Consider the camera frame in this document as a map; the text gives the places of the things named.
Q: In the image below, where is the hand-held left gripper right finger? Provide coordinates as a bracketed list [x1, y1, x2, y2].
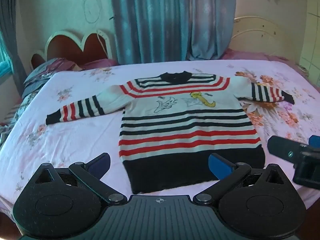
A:
[192, 153, 293, 207]

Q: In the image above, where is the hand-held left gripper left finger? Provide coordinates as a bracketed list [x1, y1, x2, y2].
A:
[29, 152, 128, 205]

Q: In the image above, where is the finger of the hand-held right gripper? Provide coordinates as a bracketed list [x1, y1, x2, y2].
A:
[308, 134, 320, 147]
[267, 135, 311, 160]

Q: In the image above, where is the striped knit sweater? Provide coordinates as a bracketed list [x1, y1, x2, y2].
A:
[45, 70, 295, 195]

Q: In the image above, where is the bed with floral pink sheet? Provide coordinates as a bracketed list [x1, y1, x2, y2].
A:
[0, 59, 320, 210]

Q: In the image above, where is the pink folded blanket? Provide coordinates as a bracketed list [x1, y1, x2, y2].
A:
[221, 48, 290, 62]

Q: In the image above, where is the dark floral quilt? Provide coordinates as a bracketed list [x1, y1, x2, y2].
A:
[0, 60, 75, 143]

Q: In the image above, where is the purple pillow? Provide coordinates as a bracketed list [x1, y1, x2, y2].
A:
[37, 57, 118, 72]

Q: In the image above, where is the heart-shaped red headboard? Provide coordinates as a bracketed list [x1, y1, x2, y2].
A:
[30, 29, 113, 69]

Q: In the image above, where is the grey window curtain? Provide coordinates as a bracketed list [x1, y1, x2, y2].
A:
[0, 4, 28, 98]

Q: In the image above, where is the blue centre curtain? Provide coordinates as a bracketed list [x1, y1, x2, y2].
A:
[109, 0, 237, 64]

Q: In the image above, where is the white wall cable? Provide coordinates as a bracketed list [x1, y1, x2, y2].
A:
[84, 0, 112, 58]

